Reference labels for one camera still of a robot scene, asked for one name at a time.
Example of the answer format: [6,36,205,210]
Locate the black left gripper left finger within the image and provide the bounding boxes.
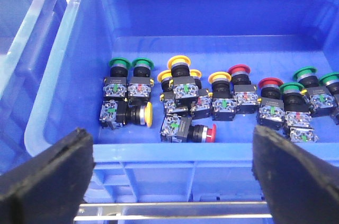
[1,129,95,223]

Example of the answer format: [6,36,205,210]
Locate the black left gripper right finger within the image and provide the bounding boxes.
[252,126,338,223]

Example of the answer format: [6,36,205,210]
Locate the green push button front right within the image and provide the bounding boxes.
[279,82,318,143]

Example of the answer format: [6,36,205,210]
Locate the green push button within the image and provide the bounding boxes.
[128,57,154,105]
[103,57,131,101]
[279,82,318,143]
[292,66,336,117]
[319,72,338,125]

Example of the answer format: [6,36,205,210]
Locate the red push button right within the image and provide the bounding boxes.
[257,77,285,131]

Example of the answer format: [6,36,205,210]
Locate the green push button rear right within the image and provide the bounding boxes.
[292,66,336,117]

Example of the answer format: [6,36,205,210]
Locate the yellow push button lying sideways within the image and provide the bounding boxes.
[99,100,153,130]

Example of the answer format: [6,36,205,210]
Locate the red push button upright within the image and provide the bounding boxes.
[228,64,258,114]

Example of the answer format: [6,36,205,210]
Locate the yellow push button middle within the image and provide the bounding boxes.
[208,71,237,121]

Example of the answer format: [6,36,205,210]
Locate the yellow push button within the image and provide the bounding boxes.
[208,71,237,121]
[190,69,212,120]
[167,55,199,108]
[157,69,189,116]

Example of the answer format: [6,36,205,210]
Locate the green push button far right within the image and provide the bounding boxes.
[319,72,338,125]

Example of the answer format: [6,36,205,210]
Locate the green push button far left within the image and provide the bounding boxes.
[103,57,131,101]

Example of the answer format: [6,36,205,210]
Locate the yellow push button right rear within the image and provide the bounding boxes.
[190,69,212,120]

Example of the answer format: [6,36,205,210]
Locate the red push button lying sideways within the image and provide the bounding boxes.
[160,114,217,143]

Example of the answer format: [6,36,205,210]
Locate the yellow push button left rear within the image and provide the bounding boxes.
[157,69,189,116]

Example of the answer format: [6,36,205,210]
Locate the yellow push button top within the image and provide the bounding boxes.
[167,55,199,108]

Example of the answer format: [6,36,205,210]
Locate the right blue plastic crate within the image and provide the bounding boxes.
[24,0,338,203]

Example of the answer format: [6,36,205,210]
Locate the blue plastic crate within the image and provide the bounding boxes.
[1,0,67,173]
[24,0,338,203]

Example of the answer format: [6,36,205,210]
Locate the left blue plastic crate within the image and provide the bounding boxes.
[1,0,67,173]

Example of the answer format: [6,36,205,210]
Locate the stainless steel shelf rail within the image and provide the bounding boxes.
[74,201,272,222]

